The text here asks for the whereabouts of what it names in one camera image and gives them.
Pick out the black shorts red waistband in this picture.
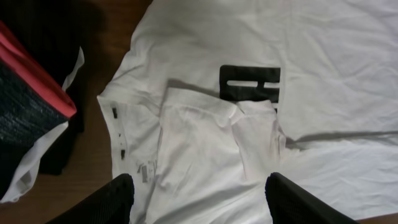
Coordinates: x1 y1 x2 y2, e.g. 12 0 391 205
1 1 101 203

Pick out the white printed t-shirt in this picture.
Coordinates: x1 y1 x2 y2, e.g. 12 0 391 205
98 0 397 223

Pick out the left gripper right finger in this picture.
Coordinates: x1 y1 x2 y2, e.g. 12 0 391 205
265 172 358 224

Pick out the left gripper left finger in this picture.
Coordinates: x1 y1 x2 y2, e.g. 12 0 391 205
48 174 134 224

